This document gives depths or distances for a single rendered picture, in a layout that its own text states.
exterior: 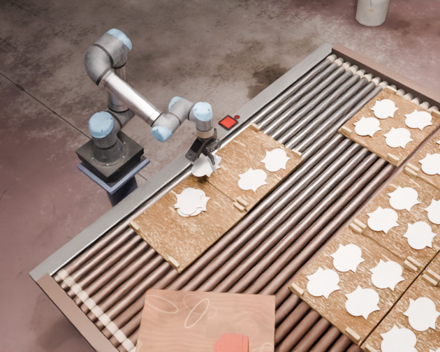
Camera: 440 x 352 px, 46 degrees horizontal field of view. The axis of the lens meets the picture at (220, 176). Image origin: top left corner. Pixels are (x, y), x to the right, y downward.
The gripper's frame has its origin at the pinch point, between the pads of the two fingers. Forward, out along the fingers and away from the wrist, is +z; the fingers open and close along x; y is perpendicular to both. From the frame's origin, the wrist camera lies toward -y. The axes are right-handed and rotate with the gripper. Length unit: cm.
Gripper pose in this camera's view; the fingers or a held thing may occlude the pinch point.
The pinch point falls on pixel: (205, 165)
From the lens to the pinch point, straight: 238.8
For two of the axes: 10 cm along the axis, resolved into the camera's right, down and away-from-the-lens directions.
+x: -7.0, -5.3, 4.7
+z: 0.5, 6.2, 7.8
